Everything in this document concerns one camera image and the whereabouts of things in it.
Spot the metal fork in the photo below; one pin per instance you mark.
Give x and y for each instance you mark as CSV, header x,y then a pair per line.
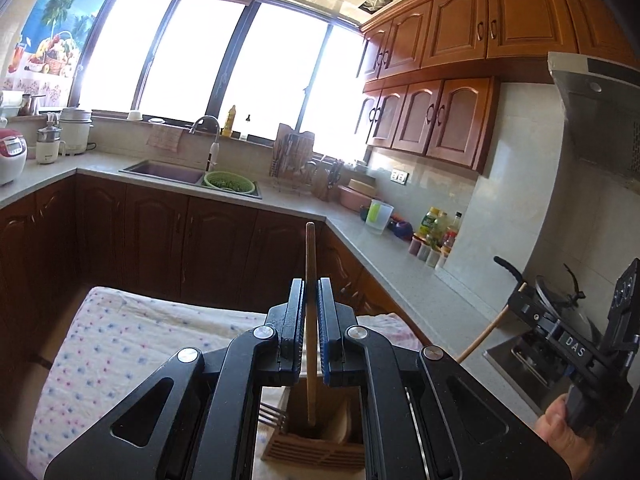
x,y
272,416

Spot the pink seasoning jar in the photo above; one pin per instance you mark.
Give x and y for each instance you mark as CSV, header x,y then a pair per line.
x,y
416,249

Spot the green seasoning jar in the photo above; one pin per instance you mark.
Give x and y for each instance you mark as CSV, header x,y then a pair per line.
x,y
433,258

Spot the wooden cutting board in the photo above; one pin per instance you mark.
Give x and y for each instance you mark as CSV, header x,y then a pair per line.
x,y
297,142

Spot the green colander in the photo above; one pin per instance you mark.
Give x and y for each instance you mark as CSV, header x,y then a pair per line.
x,y
227,181

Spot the small white steamer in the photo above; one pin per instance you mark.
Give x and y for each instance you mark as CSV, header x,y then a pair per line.
x,y
49,145

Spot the white wall socket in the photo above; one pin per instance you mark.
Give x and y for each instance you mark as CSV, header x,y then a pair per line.
x,y
400,176

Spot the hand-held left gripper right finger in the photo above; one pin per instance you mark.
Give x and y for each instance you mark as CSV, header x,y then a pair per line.
x,y
325,340

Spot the yellow dish soap bottle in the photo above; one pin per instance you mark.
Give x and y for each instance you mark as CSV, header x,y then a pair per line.
x,y
229,122

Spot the kitchen sink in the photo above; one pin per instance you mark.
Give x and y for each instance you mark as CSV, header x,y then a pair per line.
x,y
160,171

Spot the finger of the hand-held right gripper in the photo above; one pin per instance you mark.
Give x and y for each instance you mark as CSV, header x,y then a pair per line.
x,y
532,312

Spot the wooden utensil holder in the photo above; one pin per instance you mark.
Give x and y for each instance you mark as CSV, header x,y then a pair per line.
x,y
310,455

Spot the green label oil bottle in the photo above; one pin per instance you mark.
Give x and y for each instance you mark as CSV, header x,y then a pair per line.
x,y
426,225

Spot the dark blue teapot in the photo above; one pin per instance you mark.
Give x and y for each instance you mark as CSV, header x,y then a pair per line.
x,y
401,230

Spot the tropical fruit wall poster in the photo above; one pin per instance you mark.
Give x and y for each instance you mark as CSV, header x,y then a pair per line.
x,y
55,35

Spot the floral printed cloth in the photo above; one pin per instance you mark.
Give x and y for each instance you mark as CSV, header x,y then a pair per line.
x,y
125,340

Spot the white bowl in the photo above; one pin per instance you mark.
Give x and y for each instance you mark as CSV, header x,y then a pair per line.
x,y
135,115

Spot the dark sauce bottle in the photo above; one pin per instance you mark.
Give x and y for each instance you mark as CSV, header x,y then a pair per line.
x,y
452,237

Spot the checked dish cloth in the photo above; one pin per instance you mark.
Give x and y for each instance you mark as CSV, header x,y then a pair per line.
x,y
164,137

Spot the thick wooden chopstick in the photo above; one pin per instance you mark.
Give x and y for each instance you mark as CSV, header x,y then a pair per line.
x,y
311,285

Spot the large kitchen window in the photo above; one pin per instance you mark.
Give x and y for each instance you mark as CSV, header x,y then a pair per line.
x,y
210,60

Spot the person's right hand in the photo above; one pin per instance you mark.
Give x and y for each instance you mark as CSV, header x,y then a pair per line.
x,y
552,425

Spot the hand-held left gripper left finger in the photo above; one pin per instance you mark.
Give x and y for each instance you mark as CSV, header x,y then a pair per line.
x,y
296,330

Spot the knife block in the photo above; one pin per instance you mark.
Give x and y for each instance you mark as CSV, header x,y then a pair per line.
x,y
334,182

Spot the steel range hood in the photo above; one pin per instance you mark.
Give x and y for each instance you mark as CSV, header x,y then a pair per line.
x,y
595,105

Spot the pink lidded pot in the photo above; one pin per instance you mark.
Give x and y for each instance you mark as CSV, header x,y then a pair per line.
x,y
356,195

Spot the clear measuring jug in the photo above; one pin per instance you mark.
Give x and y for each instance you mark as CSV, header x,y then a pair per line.
x,y
377,217

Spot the white seasoning jar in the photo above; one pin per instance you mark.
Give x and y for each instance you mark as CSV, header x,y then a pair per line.
x,y
442,262

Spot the wooden wall cabinet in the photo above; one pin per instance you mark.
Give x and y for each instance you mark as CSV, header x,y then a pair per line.
x,y
430,115
460,20

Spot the yellow cap oil bottle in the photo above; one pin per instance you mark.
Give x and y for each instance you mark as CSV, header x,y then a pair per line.
x,y
441,230

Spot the ceiling vent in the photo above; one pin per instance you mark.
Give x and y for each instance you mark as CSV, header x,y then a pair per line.
x,y
374,1

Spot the wooden base cabinets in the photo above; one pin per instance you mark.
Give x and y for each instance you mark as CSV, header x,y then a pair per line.
x,y
150,240

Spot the small metal pot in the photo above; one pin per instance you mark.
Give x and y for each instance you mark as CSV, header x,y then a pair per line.
x,y
29,106

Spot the chrome faucet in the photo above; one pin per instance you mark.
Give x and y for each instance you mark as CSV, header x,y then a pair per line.
x,y
212,132

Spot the large white rice cooker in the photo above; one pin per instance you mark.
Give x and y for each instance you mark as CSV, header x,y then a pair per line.
x,y
76,132

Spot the red white rice cooker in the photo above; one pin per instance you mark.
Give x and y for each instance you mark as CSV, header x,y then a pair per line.
x,y
10,155

